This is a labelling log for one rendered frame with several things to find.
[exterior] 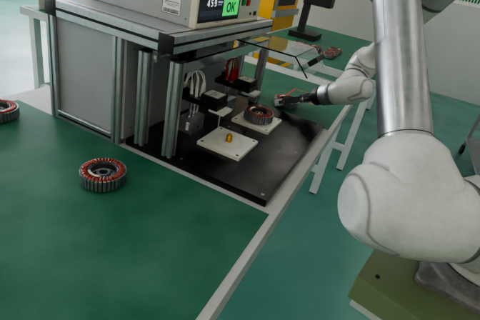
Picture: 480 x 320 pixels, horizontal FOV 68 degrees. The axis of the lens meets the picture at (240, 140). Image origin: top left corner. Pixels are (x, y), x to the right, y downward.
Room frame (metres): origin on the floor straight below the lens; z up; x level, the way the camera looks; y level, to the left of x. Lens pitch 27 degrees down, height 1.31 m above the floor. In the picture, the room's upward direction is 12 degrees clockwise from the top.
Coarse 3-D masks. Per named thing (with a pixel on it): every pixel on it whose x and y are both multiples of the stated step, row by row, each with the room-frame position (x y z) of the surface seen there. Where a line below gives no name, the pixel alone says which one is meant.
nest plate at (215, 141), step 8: (224, 128) 1.11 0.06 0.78; (208, 136) 1.02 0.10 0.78; (216, 136) 1.03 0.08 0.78; (224, 136) 1.04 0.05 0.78; (240, 136) 1.07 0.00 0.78; (200, 144) 0.97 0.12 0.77; (208, 144) 0.97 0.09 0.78; (216, 144) 0.98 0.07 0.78; (224, 144) 0.99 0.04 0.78; (232, 144) 1.00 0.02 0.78; (240, 144) 1.01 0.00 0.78; (248, 144) 1.02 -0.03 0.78; (256, 144) 1.05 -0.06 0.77; (216, 152) 0.95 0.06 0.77; (224, 152) 0.94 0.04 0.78; (232, 152) 0.95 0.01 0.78; (240, 152) 0.96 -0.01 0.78; (248, 152) 0.99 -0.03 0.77
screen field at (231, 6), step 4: (224, 0) 1.13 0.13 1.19; (228, 0) 1.15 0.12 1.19; (232, 0) 1.18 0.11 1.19; (236, 0) 1.21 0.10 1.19; (224, 4) 1.13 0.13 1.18; (228, 4) 1.15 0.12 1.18; (232, 4) 1.18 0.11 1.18; (236, 4) 1.21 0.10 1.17; (224, 8) 1.14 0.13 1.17; (228, 8) 1.16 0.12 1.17; (232, 8) 1.19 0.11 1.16; (236, 8) 1.22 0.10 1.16; (224, 12) 1.14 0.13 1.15; (228, 12) 1.16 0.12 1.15; (232, 12) 1.19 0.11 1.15; (236, 12) 1.22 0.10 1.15
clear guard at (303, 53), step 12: (252, 36) 1.32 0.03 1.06; (264, 36) 1.37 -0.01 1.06; (276, 36) 1.42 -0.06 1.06; (264, 48) 1.19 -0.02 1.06; (276, 48) 1.21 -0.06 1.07; (288, 48) 1.25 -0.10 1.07; (300, 48) 1.30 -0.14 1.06; (312, 48) 1.34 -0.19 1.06; (300, 60) 1.16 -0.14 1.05; (312, 72) 1.20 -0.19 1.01
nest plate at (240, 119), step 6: (240, 114) 1.25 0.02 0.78; (234, 120) 1.20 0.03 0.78; (240, 120) 1.20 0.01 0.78; (246, 120) 1.21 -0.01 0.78; (276, 120) 1.27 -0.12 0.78; (246, 126) 1.18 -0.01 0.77; (252, 126) 1.17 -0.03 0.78; (258, 126) 1.18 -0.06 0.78; (264, 126) 1.19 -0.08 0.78; (270, 126) 1.20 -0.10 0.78; (264, 132) 1.15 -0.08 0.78; (270, 132) 1.17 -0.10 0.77
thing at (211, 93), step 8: (184, 96) 1.04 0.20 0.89; (192, 96) 1.04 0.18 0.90; (208, 96) 1.02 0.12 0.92; (216, 96) 1.03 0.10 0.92; (224, 96) 1.04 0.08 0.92; (200, 104) 1.02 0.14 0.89; (208, 104) 1.01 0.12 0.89; (216, 104) 1.01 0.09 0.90; (224, 104) 1.05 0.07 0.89; (192, 112) 1.06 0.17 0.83; (216, 112) 1.01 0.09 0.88; (224, 112) 1.01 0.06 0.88
